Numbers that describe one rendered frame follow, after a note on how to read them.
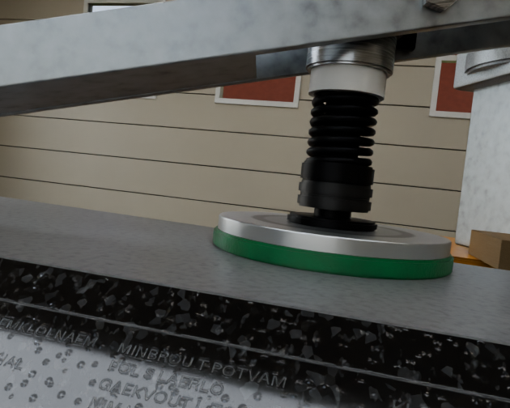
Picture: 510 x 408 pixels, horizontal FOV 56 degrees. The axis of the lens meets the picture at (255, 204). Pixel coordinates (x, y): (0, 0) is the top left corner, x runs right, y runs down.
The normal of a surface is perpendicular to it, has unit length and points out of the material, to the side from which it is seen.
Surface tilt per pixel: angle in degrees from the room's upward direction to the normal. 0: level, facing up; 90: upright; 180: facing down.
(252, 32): 90
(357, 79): 90
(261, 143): 90
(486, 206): 90
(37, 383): 45
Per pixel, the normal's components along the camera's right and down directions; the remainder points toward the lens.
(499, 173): -0.98, -0.09
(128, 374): -0.11, -0.69
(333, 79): -0.47, 0.00
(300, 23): -0.01, 0.05
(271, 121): -0.27, 0.02
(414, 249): 0.43, 0.09
